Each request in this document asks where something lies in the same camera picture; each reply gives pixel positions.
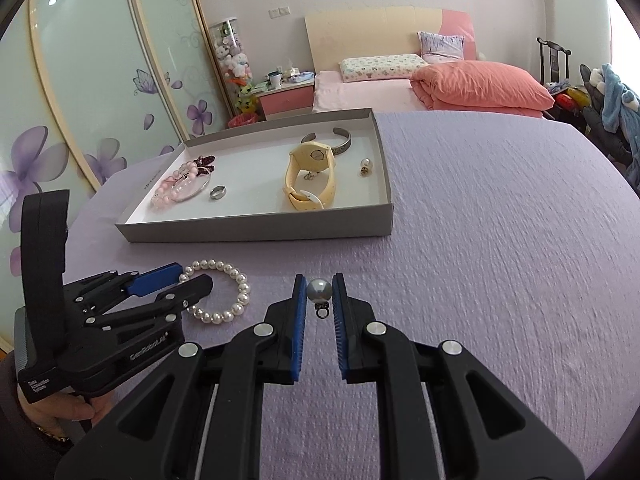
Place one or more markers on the pink bed sheet mattress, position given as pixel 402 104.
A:
pixel 383 96

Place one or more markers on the dark wooden chair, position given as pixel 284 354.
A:
pixel 549 58

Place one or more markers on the beige pink headboard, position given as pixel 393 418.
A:
pixel 335 35

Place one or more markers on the person's left hand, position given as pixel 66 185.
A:
pixel 49 413

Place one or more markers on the sliding wardrobe floral doors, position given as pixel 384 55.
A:
pixel 89 88

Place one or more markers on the clear tube of plush toys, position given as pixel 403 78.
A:
pixel 233 62

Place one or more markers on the pink bedside table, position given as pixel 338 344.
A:
pixel 289 100

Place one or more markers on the lilac bedspread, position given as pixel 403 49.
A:
pixel 514 236

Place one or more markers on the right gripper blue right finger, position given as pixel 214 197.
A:
pixel 441 412

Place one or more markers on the salmon folded duvet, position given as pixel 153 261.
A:
pixel 479 84

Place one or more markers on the white wall socket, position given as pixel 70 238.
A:
pixel 279 12

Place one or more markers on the grey shallow tray box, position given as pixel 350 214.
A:
pixel 245 202

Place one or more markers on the red bin bag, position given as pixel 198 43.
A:
pixel 244 119

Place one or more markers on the floral white pillow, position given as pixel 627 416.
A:
pixel 381 67

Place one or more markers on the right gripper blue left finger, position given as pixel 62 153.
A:
pixel 198 415

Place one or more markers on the yellow wrist watch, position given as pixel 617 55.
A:
pixel 310 160

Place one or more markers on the dark metal cuff bangle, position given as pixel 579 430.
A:
pixel 339 143

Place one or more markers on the purple patterned pillow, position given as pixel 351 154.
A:
pixel 437 48

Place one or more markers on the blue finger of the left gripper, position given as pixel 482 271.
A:
pixel 154 280
pixel 184 295

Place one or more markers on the single pearl earring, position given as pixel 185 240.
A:
pixel 366 166

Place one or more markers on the blue plush robe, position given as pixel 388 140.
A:
pixel 621 111

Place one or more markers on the thin silver bangle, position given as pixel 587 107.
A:
pixel 190 185

